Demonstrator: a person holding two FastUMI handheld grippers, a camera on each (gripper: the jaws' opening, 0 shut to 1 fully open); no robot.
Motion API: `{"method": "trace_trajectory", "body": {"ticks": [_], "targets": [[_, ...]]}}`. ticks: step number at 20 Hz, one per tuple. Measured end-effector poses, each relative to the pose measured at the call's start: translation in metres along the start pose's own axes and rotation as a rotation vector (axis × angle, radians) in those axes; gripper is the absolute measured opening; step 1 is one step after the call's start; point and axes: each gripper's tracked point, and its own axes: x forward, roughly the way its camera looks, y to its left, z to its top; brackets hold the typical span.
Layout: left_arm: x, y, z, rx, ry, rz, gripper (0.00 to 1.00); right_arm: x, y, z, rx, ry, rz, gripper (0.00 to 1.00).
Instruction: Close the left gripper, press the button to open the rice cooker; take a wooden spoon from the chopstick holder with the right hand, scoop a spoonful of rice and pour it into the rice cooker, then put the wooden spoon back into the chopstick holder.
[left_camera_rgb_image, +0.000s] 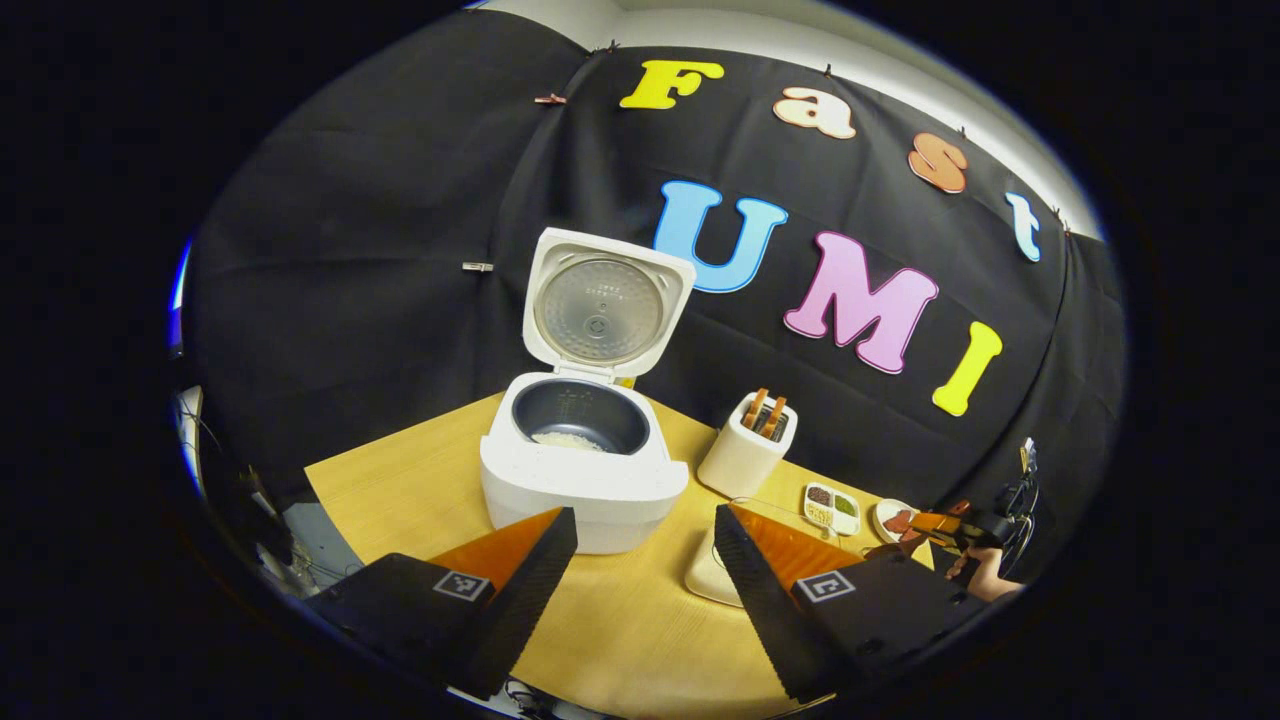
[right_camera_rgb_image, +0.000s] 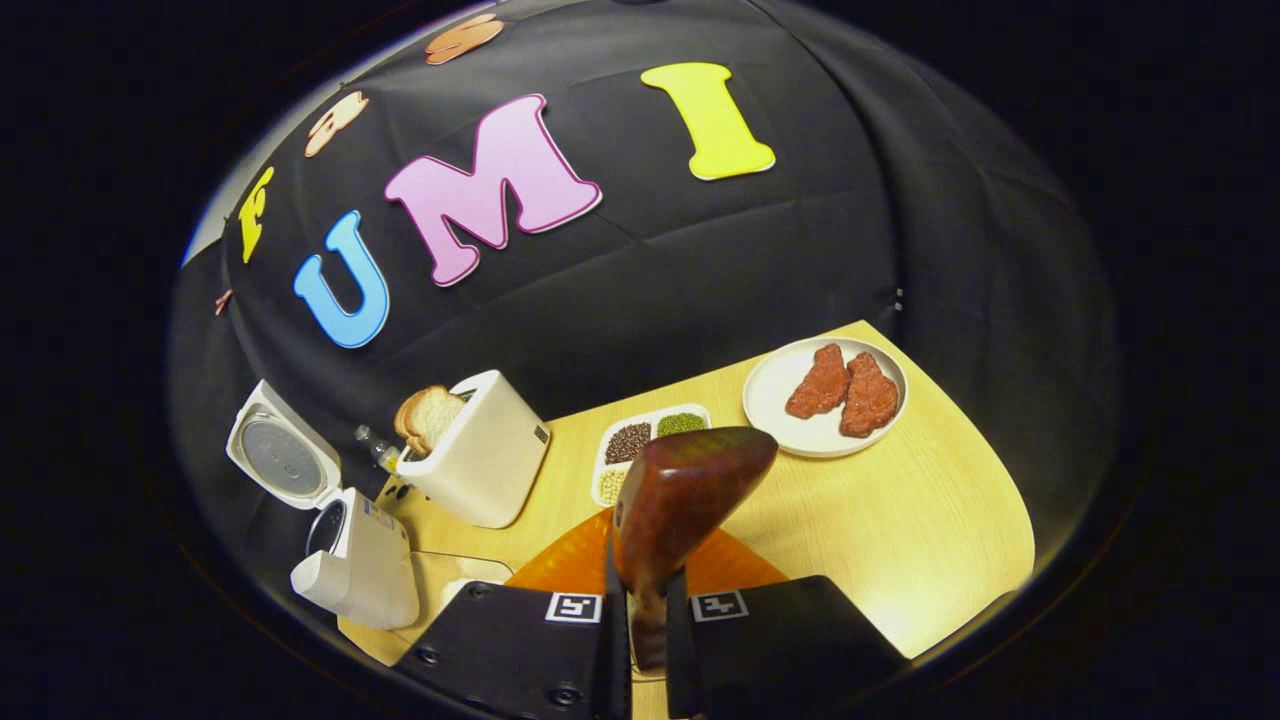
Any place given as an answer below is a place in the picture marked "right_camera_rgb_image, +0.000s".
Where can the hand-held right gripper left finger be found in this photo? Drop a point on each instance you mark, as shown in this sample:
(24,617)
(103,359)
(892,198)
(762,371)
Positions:
(612,660)

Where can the bread slice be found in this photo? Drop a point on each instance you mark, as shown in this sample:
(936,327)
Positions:
(430,420)

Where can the white rice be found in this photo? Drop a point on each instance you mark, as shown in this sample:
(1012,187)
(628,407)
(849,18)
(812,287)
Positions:
(458,592)

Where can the clear plastic bottle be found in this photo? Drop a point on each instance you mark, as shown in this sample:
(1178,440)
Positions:
(378,450)

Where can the heap of yellow soybeans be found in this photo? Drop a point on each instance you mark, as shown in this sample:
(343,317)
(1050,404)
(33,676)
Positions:
(612,485)

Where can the copper cloth clip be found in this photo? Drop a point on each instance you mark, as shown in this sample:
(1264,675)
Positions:
(223,302)

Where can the clear glass dish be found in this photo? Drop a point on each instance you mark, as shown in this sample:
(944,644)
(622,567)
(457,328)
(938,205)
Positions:
(480,562)

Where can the white round plate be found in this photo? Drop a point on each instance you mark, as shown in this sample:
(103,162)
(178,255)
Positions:
(775,400)

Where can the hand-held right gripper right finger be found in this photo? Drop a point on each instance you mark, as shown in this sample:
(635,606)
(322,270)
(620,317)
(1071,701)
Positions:
(680,650)

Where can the red meat patty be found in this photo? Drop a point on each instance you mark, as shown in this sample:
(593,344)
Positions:
(868,397)
(818,382)

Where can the brown wooden spoon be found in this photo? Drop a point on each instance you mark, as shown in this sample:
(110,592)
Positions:
(690,490)

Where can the white divided dish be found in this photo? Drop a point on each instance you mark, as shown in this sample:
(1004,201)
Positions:
(600,464)

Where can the heap of green beans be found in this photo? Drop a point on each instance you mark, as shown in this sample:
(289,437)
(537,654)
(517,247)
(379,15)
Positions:
(680,424)

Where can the white toaster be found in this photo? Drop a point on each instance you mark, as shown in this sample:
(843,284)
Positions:
(490,460)

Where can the white rice cooker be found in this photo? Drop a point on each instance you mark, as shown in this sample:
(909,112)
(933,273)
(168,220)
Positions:
(370,570)

